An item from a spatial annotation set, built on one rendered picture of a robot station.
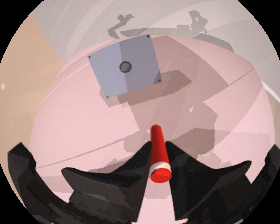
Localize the red peg with white band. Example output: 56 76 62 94
151 125 172 184

